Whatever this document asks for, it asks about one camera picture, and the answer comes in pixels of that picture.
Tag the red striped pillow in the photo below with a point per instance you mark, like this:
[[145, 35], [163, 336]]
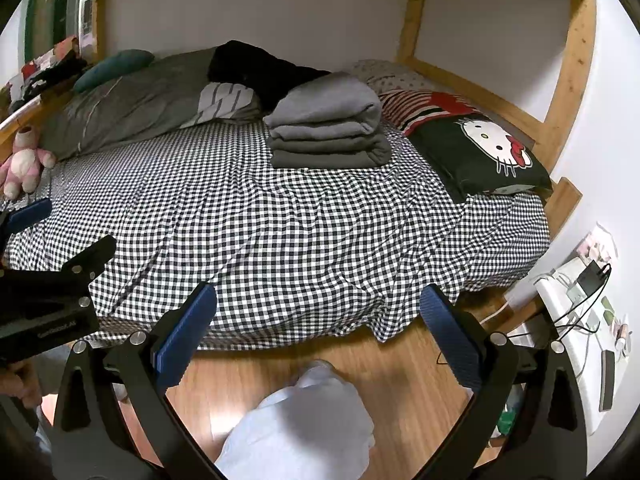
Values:
[[420, 107]]

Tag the person's left hand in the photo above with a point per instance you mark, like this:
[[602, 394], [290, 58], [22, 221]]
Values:
[[22, 385]]

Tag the black clothes pile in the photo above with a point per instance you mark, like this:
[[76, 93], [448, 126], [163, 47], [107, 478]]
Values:
[[55, 72]]

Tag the black power adapter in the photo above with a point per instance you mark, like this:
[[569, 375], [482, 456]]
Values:
[[592, 277]]

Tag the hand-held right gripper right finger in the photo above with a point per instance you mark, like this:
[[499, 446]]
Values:
[[452, 340]]

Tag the green window frame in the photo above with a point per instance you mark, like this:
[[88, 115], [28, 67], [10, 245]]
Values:
[[37, 20]]

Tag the dotted pillow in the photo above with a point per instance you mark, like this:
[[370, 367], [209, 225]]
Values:
[[395, 77]]

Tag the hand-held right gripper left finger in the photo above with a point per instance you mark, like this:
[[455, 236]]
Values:
[[185, 340]]

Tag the pink plush toy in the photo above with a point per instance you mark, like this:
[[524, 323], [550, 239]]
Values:
[[22, 162]]

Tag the black garment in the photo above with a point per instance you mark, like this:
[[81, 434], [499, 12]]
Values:
[[255, 70]]

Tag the teal pillow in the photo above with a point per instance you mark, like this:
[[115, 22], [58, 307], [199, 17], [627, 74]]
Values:
[[115, 67]]

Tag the white side table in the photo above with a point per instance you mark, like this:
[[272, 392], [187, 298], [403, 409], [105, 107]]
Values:
[[590, 360]]

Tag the black cat-print pillow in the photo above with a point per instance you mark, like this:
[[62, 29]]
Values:
[[465, 160]]

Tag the white wall unit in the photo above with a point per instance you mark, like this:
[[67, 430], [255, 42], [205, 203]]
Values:
[[87, 15]]

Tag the black white checkered bed sheet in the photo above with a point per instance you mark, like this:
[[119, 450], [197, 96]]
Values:
[[250, 235]]

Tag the wooden bunk bed frame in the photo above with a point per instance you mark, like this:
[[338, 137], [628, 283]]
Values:
[[570, 75]]

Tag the dark grey garment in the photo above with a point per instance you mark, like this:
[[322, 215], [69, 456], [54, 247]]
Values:
[[330, 157]]

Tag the white power strip with charger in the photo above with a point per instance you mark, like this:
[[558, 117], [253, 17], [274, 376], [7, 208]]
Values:
[[575, 322]]

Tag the person's right leg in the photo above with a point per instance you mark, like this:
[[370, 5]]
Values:
[[300, 425]]

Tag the grey duvet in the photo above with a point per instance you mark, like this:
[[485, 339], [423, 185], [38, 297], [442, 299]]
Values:
[[135, 100]]

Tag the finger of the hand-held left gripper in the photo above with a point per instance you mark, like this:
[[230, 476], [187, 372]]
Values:
[[27, 215], [92, 260]]

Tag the black remote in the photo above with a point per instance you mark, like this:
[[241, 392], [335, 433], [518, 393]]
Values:
[[607, 380]]

